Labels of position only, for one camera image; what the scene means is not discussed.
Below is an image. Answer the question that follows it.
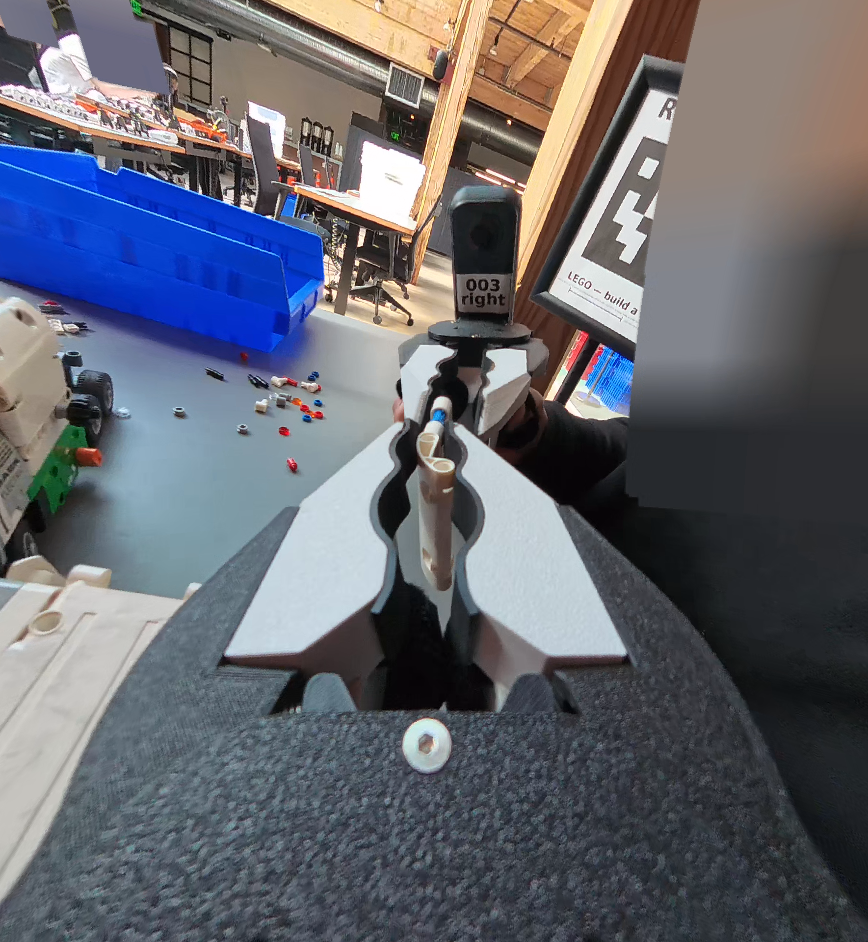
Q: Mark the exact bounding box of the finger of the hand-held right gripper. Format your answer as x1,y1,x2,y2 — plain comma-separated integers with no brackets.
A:
474,349,534,437
399,347,458,431

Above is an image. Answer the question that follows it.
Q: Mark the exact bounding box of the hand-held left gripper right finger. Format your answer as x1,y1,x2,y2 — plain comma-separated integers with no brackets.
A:
450,424,631,711

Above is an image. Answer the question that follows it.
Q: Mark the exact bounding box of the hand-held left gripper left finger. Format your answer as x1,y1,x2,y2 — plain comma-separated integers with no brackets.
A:
224,419,414,711

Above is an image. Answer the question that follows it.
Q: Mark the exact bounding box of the lego truck chassis with cab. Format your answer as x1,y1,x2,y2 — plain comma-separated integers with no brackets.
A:
0,290,116,582

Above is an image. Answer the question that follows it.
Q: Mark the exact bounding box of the person's right forearm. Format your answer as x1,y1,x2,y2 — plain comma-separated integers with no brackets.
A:
507,401,630,516

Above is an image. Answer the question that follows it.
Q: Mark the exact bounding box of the white lego garbage container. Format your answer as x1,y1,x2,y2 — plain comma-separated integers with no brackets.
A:
0,555,203,906

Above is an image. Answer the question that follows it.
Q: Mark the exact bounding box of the pile of small lego tiles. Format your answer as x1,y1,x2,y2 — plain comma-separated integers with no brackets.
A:
38,298,90,336

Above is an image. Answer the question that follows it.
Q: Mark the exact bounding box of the person's right hand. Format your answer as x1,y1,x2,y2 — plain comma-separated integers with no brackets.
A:
494,389,547,451

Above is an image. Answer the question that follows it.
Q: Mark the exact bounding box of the black office chair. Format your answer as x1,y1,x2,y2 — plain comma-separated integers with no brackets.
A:
349,228,416,326
246,114,310,218

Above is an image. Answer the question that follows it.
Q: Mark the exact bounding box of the white desk screen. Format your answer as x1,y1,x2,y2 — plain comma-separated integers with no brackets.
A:
359,140,427,222

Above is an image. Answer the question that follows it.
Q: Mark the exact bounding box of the stack of blue crates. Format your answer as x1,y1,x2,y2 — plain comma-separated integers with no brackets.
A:
570,331,637,409

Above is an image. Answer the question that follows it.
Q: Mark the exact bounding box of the wooden office desk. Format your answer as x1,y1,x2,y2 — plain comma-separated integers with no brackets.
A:
294,184,420,317

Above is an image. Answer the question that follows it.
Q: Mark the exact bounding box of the framed marker sign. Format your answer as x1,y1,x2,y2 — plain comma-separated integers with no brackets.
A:
529,55,688,347

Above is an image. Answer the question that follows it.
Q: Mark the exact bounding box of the scatter of coloured round studs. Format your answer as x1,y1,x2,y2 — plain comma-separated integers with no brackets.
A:
279,371,326,437

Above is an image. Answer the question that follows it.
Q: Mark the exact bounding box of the person's black clothing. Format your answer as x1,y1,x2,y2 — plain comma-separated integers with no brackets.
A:
552,500,868,942

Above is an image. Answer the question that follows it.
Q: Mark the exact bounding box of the blue plastic bin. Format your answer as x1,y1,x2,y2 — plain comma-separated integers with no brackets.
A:
0,138,326,354

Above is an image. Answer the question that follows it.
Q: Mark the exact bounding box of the long work table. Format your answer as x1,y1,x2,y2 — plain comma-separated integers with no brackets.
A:
0,81,302,207

